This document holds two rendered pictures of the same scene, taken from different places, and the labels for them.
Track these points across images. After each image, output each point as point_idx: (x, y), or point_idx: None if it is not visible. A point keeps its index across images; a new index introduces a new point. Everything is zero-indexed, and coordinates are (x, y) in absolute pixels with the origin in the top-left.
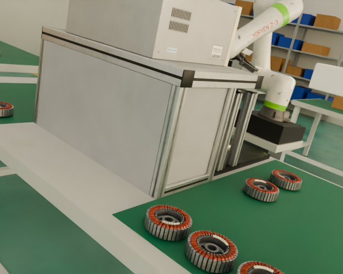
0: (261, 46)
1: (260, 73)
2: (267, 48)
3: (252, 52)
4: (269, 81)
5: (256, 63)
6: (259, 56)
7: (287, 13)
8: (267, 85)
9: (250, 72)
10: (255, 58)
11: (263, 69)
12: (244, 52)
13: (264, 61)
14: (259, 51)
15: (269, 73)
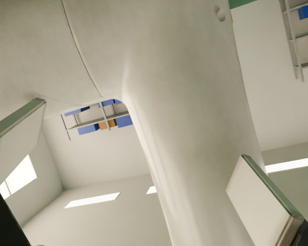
0: (189, 240)
1: (125, 66)
2: (166, 224)
3: (228, 188)
4: (10, 61)
5: (171, 112)
6: (174, 167)
7: None
8: (11, 27)
9: (204, 28)
10: (194, 141)
11: (127, 95)
12: (270, 206)
13: (143, 142)
14: (186, 204)
15: (72, 95)
